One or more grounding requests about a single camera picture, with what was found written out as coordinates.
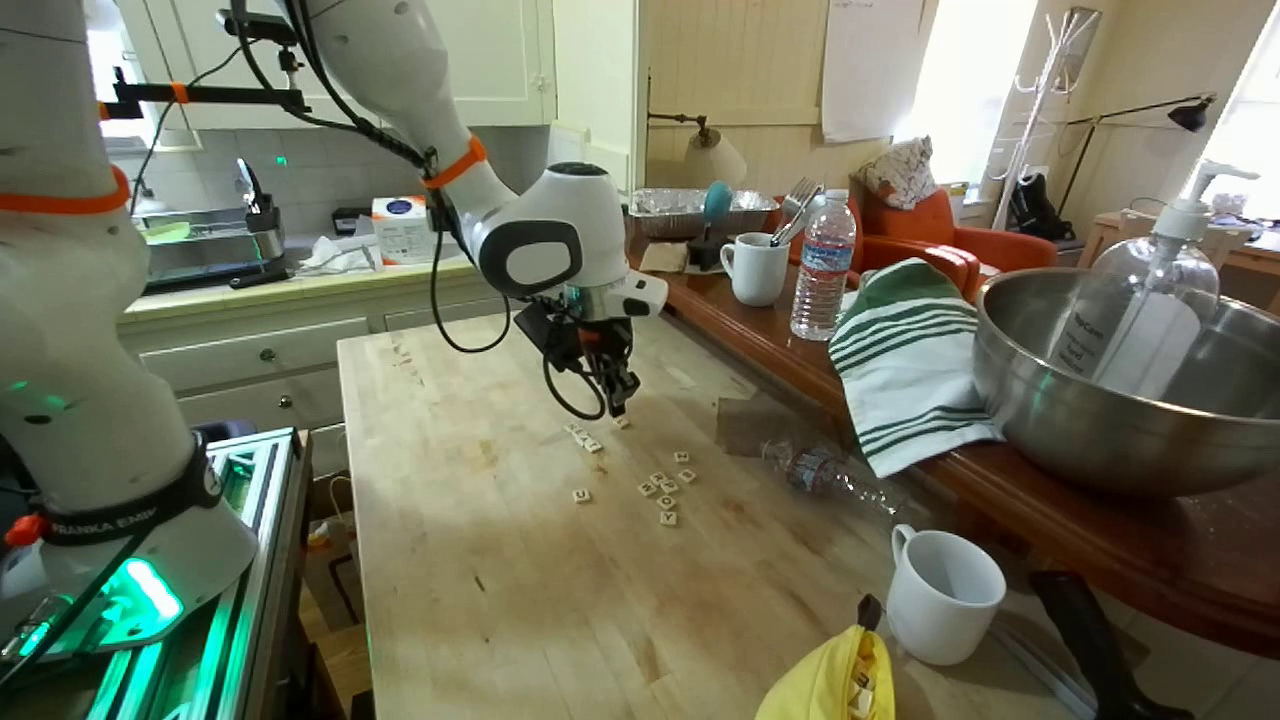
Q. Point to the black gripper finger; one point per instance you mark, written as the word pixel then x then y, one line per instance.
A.
pixel 619 398
pixel 630 380

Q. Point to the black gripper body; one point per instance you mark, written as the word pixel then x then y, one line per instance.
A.
pixel 591 329

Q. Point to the letter R tile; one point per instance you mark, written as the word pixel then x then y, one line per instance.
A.
pixel 586 442

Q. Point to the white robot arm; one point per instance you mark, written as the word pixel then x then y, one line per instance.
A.
pixel 132 531

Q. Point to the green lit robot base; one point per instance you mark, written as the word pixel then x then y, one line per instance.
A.
pixel 173 624

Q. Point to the pile of letter tiles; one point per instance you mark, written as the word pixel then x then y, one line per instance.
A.
pixel 665 484

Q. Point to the single letter tile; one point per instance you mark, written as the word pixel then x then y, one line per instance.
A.
pixel 581 498

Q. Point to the brown paper sheet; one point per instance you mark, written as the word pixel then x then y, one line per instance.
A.
pixel 665 257

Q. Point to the black scoop stand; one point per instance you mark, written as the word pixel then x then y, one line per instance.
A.
pixel 705 246

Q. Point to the aluminium foil tray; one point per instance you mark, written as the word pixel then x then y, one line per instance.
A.
pixel 690 201

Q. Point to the white mug with utensils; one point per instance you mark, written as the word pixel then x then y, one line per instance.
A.
pixel 753 262

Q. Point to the blue measuring scoop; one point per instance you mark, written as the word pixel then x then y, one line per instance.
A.
pixel 717 201

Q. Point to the crumpled clear plastic bottle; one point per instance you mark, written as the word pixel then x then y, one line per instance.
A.
pixel 819 470

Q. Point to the clear water bottle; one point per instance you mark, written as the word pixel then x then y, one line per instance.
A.
pixel 827 257

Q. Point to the green striped towel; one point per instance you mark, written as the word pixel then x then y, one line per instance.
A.
pixel 907 366

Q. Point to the orange armchair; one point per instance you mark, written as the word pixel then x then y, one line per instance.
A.
pixel 961 255

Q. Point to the yellow bowl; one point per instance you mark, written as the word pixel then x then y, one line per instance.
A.
pixel 846 678

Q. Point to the small white mug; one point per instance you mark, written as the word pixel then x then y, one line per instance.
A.
pixel 942 596

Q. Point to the hand sanitizer pump bottle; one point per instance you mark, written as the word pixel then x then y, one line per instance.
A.
pixel 1143 304

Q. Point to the white coat rack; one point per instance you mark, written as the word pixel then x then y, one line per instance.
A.
pixel 1065 37

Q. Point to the steel mixing bowl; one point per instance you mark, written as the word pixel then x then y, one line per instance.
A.
pixel 1190 411

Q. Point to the dark wooden side table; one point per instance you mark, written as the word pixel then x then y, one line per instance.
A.
pixel 1181 514

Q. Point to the black desk lamp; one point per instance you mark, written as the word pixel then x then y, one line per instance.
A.
pixel 1190 114

